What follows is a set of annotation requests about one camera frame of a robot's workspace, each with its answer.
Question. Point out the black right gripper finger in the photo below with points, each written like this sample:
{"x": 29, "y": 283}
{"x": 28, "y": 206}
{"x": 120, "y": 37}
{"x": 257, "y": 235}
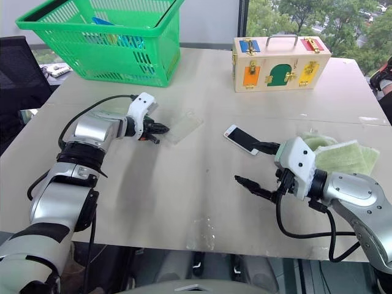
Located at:
{"x": 257, "y": 187}
{"x": 268, "y": 147}

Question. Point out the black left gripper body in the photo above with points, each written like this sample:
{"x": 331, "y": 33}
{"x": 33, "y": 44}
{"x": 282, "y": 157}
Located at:
{"x": 148, "y": 127}

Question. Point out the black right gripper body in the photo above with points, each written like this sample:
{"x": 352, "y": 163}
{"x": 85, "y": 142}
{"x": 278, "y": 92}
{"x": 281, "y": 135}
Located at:
{"x": 286, "y": 182}

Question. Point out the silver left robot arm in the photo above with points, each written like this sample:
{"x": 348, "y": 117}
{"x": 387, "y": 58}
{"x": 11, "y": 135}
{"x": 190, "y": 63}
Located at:
{"x": 52, "y": 202}

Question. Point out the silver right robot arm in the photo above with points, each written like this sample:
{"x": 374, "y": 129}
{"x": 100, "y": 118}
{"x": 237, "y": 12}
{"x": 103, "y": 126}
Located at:
{"x": 358, "y": 196}

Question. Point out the clear plastic phone case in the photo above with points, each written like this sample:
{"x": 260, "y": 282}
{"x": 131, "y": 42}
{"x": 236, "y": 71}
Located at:
{"x": 184, "y": 127}

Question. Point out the white smartphone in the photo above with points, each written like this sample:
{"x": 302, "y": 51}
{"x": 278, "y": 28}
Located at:
{"x": 239, "y": 137}

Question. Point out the large green sponge cloth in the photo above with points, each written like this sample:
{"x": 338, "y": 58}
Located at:
{"x": 343, "y": 157}

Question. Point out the green plastic shopping basket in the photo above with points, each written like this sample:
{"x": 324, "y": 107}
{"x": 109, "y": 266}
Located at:
{"x": 122, "y": 58}

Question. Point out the wooden lock box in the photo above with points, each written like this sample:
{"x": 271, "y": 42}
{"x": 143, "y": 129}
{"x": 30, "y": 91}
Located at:
{"x": 280, "y": 65}

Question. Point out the blue packet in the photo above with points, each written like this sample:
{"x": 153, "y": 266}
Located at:
{"x": 122, "y": 35}

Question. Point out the white power strip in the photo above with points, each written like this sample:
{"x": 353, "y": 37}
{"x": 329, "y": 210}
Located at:
{"x": 56, "y": 70}

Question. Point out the black and red object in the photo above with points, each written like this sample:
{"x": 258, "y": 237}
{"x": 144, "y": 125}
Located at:
{"x": 382, "y": 78}

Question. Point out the black mesh office chair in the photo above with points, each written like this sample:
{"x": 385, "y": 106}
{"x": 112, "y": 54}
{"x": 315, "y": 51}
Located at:
{"x": 18, "y": 82}

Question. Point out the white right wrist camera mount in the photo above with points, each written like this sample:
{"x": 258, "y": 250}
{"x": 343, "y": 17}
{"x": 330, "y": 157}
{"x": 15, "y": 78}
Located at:
{"x": 298, "y": 165}

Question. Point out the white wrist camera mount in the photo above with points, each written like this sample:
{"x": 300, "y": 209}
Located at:
{"x": 141, "y": 105}
{"x": 298, "y": 165}

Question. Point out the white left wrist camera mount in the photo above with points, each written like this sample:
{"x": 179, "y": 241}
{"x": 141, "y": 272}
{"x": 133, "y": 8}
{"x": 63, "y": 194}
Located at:
{"x": 141, "y": 105}

